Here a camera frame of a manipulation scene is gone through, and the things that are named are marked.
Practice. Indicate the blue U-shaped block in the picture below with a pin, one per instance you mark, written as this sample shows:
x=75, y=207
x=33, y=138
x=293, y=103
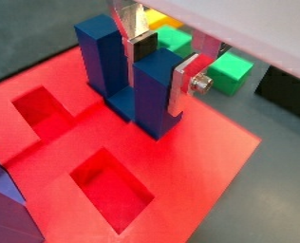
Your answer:
x=134, y=89

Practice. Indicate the red board with slots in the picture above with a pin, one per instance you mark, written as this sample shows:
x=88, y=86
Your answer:
x=100, y=183

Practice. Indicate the purple U-shaped block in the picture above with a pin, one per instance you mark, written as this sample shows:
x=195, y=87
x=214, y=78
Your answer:
x=17, y=227

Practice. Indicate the yellow long bar block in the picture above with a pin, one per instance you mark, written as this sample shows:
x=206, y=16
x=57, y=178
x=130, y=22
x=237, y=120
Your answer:
x=156, y=19

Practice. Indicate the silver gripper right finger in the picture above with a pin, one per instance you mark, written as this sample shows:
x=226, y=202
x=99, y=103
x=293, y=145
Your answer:
x=188, y=75

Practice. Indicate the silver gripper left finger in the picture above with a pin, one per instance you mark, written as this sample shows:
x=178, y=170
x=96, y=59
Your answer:
x=138, y=38

